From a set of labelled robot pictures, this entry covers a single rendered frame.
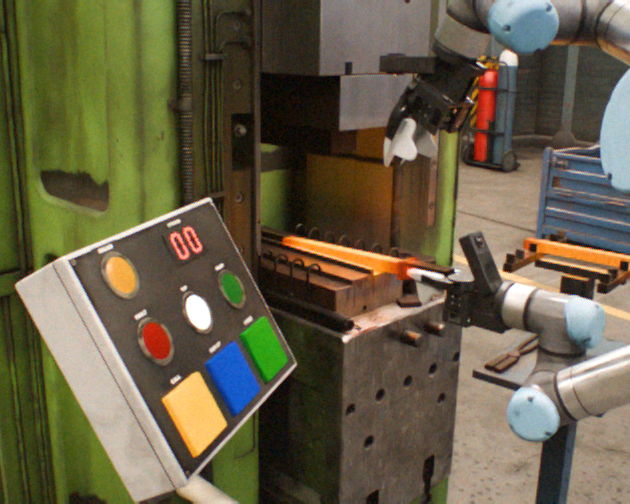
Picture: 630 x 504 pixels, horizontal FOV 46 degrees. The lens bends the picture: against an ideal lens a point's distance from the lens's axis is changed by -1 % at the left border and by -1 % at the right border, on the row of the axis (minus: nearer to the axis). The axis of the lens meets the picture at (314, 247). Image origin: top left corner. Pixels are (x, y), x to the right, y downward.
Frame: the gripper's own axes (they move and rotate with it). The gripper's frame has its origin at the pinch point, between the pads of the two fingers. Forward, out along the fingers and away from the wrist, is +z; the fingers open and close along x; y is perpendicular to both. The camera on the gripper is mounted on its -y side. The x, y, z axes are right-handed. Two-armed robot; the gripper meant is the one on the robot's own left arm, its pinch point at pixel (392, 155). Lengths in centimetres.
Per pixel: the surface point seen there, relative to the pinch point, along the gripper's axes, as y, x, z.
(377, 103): -14.9, 11.7, 0.1
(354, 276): -1.2, 8.2, 29.4
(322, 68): -17.8, -2.8, -5.7
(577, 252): 16, 63, 22
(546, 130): -332, 873, 282
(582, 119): -291, 862, 238
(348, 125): -13.3, 4.0, 3.1
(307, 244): -17.4, 12.6, 35.5
